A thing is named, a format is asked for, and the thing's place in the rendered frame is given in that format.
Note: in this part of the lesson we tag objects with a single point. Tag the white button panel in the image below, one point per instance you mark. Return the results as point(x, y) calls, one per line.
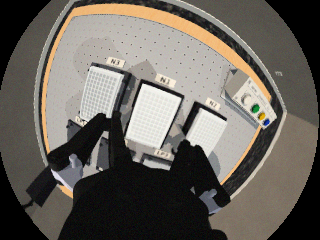
point(242, 90)

